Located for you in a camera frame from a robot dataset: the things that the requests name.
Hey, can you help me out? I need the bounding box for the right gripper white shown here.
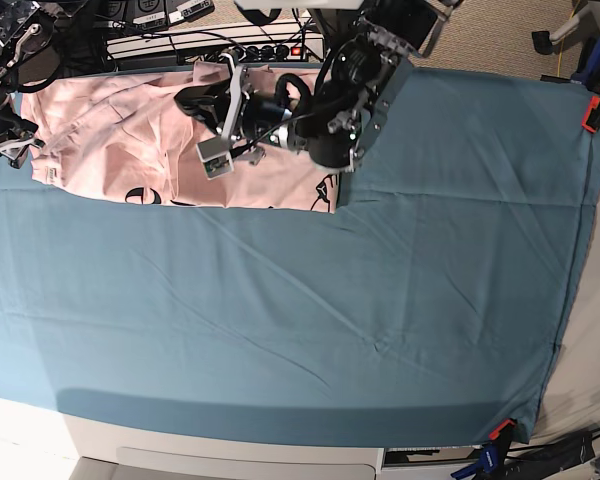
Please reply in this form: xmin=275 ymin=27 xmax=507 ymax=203
xmin=0 ymin=108 xmax=45 ymax=169

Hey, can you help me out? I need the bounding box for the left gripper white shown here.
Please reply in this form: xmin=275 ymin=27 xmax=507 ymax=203
xmin=174 ymin=53 xmax=265 ymax=180

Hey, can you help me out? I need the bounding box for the pink T-shirt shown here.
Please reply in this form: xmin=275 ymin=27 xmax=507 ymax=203
xmin=20 ymin=62 xmax=339 ymax=213

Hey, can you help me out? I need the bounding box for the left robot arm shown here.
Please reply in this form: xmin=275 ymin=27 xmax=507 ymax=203
xmin=175 ymin=1 xmax=459 ymax=179

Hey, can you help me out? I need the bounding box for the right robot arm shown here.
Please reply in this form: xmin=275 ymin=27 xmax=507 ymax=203
xmin=0 ymin=1 xmax=100 ymax=169

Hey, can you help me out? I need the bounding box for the white power strip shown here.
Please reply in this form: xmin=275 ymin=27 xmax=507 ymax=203
xmin=106 ymin=19 xmax=327 ymax=60

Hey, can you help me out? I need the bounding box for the teal table cloth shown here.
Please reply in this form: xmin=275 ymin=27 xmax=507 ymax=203
xmin=0 ymin=68 xmax=600 ymax=447

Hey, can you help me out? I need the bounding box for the grey drawer cabinet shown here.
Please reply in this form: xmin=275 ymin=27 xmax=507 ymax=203
xmin=62 ymin=414 xmax=382 ymax=479

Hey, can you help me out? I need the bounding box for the orange clamp top right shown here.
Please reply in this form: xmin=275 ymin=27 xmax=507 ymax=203
xmin=581 ymin=85 xmax=600 ymax=133

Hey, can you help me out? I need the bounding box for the orange blue clamp bottom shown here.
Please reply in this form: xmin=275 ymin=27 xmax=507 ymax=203
xmin=451 ymin=418 xmax=517 ymax=480

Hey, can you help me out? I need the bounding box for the black power strip bottom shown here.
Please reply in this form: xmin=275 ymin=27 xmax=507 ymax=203
xmin=495 ymin=432 xmax=595 ymax=480

